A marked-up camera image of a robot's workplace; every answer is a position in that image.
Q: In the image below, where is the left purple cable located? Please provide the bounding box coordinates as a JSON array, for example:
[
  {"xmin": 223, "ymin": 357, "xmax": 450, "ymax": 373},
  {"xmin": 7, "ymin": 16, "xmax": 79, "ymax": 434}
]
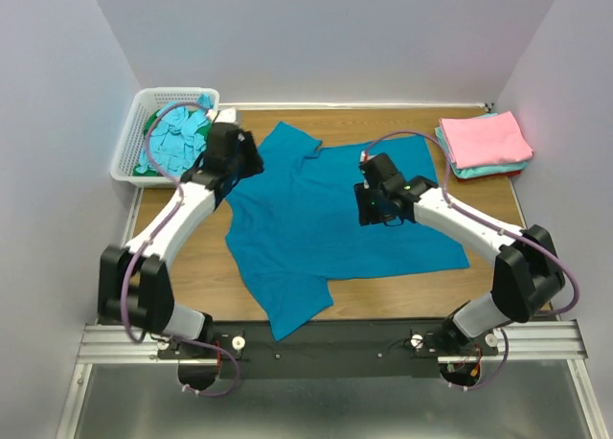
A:
[{"xmin": 119, "ymin": 101, "xmax": 241, "ymax": 398}]

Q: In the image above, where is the purple cable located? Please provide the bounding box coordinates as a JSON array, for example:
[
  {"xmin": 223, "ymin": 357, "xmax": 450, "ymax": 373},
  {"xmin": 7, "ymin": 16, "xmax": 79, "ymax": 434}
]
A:
[
  {"xmin": 359, "ymin": 129, "xmax": 580, "ymax": 393},
  {"xmin": 119, "ymin": 101, "xmax": 241, "ymax": 398}
]

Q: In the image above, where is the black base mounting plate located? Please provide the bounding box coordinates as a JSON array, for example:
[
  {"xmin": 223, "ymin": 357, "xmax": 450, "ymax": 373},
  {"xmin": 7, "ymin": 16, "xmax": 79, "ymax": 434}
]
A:
[{"xmin": 157, "ymin": 318, "xmax": 502, "ymax": 380}]

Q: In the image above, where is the pink folded t-shirt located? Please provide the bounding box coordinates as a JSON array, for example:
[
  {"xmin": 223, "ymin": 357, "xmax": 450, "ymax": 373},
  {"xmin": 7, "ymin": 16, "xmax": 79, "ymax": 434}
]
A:
[{"xmin": 440, "ymin": 111, "xmax": 534, "ymax": 169}]

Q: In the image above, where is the teal blue t-shirt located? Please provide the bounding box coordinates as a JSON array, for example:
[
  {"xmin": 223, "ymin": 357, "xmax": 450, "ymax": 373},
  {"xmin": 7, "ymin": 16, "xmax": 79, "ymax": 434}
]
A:
[{"xmin": 226, "ymin": 122, "xmax": 468, "ymax": 340}]

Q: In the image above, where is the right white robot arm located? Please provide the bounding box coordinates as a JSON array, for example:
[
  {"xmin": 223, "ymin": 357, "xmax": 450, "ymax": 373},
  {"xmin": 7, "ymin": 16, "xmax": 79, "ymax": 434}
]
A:
[{"xmin": 353, "ymin": 153, "xmax": 565, "ymax": 355}]

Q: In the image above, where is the light blue crumpled t-shirt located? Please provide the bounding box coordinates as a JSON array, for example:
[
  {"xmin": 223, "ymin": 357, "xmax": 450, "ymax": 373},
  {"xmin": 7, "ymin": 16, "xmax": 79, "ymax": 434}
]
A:
[{"xmin": 133, "ymin": 95, "xmax": 213, "ymax": 177}]

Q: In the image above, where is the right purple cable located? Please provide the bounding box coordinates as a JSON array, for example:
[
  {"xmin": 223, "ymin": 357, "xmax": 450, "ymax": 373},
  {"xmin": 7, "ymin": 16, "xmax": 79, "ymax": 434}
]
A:
[{"xmin": 359, "ymin": 129, "xmax": 580, "ymax": 393}]

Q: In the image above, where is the mint folded t-shirt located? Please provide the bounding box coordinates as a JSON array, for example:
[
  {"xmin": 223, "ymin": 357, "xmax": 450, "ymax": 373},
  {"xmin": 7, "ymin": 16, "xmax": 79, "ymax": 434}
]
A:
[{"xmin": 435, "ymin": 113, "xmax": 531, "ymax": 178}]

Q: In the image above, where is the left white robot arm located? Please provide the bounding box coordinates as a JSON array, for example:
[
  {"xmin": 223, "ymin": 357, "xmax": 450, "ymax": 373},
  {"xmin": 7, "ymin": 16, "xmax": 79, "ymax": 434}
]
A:
[{"xmin": 97, "ymin": 123, "xmax": 263, "ymax": 358}]

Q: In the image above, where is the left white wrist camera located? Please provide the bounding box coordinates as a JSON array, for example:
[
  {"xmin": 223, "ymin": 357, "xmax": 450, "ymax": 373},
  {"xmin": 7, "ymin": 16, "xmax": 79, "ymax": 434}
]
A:
[{"xmin": 214, "ymin": 107, "xmax": 240, "ymax": 125}]

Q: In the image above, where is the white plastic laundry basket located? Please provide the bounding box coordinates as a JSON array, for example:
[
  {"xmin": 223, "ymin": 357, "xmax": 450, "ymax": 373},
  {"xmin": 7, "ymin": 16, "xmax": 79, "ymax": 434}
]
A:
[{"xmin": 110, "ymin": 87, "xmax": 219, "ymax": 188}]

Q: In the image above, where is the aluminium extrusion rail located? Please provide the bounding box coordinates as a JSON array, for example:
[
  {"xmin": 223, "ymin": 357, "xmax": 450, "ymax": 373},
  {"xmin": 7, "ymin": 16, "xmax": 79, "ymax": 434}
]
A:
[{"xmin": 77, "ymin": 321, "xmax": 588, "ymax": 364}]

